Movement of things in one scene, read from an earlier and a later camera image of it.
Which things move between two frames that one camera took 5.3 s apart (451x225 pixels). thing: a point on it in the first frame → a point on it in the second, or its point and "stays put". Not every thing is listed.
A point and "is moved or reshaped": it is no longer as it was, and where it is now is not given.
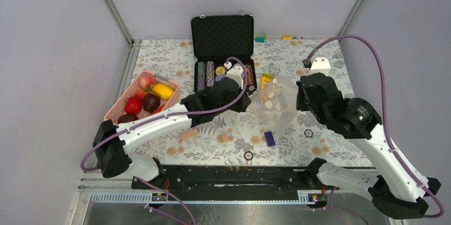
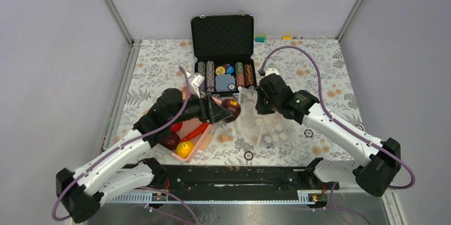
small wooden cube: (225, 138) stays put
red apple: (133, 106) is moved or reshaped
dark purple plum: (151, 102) is moved or reshaped
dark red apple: (126, 117) → (170, 141)
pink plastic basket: (117, 109) → (188, 127)
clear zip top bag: (276, 102) is moved or reshaped
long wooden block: (188, 134) → (206, 142)
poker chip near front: (248, 155) stays put
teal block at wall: (260, 39) stays put
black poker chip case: (215, 39) stays put
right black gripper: (300, 105) → (259, 107)
